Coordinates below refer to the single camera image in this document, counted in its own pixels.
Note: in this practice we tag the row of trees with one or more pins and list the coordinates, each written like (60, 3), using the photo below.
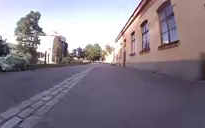
(93, 52)

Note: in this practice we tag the grey asphalt pavement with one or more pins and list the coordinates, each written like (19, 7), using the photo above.
(130, 100)

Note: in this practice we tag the grass verge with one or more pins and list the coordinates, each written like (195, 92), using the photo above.
(46, 65)

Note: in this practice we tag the white building with dark tower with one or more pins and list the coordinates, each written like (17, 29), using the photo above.
(45, 46)

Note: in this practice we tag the tall tree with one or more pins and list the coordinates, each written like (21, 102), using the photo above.
(28, 31)

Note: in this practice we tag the grey cobblestone strip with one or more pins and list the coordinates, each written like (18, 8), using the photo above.
(33, 106)

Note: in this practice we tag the grey asphalt road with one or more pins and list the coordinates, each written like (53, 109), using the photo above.
(20, 83)

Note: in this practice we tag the yellow building with dark windows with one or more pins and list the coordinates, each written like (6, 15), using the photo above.
(190, 53)

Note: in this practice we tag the pale green bushes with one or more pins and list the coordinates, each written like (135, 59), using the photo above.
(11, 62)

